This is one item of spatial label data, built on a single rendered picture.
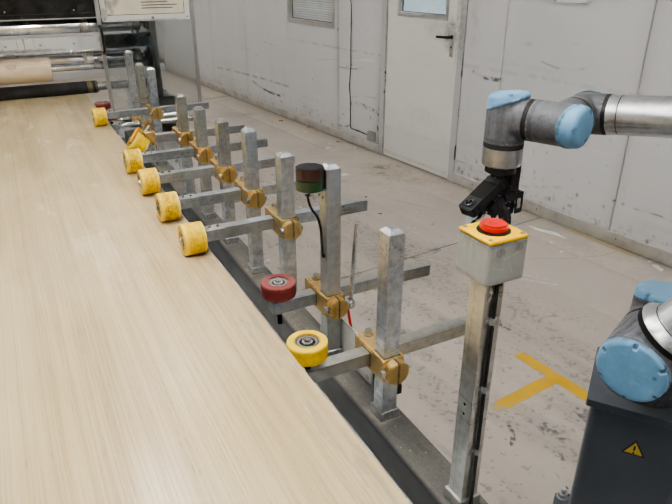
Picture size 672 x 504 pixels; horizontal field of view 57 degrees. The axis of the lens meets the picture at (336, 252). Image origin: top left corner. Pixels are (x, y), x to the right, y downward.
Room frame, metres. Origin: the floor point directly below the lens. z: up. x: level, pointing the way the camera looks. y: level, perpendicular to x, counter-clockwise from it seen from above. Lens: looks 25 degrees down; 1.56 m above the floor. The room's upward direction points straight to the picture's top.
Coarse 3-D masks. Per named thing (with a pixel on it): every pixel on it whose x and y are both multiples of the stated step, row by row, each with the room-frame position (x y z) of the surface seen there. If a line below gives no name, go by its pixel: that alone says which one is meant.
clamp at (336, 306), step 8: (312, 280) 1.31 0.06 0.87; (312, 288) 1.28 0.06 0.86; (320, 288) 1.27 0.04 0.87; (320, 296) 1.24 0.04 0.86; (328, 296) 1.23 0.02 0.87; (336, 296) 1.23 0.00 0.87; (344, 296) 1.24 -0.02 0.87; (320, 304) 1.25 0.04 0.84; (328, 304) 1.22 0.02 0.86; (336, 304) 1.21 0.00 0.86; (344, 304) 1.22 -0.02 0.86; (328, 312) 1.21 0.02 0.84; (336, 312) 1.21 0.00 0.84; (344, 312) 1.22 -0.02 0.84
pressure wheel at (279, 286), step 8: (264, 280) 1.24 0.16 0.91; (272, 280) 1.25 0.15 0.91; (280, 280) 1.23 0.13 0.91; (288, 280) 1.24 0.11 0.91; (264, 288) 1.21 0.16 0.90; (272, 288) 1.20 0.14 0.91; (280, 288) 1.20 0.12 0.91; (288, 288) 1.21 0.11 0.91; (264, 296) 1.21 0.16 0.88; (272, 296) 1.20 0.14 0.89; (280, 296) 1.20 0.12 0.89; (288, 296) 1.21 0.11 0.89; (280, 320) 1.23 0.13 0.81
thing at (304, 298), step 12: (408, 264) 1.42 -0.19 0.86; (420, 264) 1.42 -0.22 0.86; (360, 276) 1.35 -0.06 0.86; (372, 276) 1.35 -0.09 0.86; (408, 276) 1.38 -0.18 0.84; (420, 276) 1.40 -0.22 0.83; (348, 288) 1.30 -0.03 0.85; (360, 288) 1.32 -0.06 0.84; (372, 288) 1.34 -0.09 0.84; (300, 300) 1.25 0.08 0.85; (312, 300) 1.26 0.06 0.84; (276, 312) 1.22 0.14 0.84
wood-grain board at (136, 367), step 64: (0, 128) 2.69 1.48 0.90; (64, 128) 2.69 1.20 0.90; (0, 192) 1.85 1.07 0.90; (64, 192) 1.85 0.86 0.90; (128, 192) 1.85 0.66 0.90; (0, 256) 1.38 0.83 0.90; (64, 256) 1.38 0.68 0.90; (128, 256) 1.38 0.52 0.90; (192, 256) 1.38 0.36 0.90; (0, 320) 1.08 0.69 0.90; (64, 320) 1.08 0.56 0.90; (128, 320) 1.08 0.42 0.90; (192, 320) 1.08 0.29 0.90; (256, 320) 1.08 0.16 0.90; (0, 384) 0.87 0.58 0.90; (64, 384) 0.87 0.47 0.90; (128, 384) 0.87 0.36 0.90; (192, 384) 0.87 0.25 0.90; (256, 384) 0.87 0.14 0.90; (0, 448) 0.71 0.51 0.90; (64, 448) 0.71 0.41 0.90; (128, 448) 0.71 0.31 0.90; (192, 448) 0.71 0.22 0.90; (256, 448) 0.71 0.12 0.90; (320, 448) 0.71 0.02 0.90
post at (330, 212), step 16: (336, 176) 1.24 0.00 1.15; (336, 192) 1.24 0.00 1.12; (320, 208) 1.26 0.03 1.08; (336, 208) 1.24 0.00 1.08; (336, 224) 1.24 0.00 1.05; (320, 240) 1.26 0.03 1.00; (336, 240) 1.24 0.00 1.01; (320, 256) 1.26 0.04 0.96; (336, 256) 1.24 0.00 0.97; (320, 272) 1.26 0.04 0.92; (336, 272) 1.24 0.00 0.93; (336, 288) 1.24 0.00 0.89; (336, 320) 1.24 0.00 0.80; (336, 336) 1.24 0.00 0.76
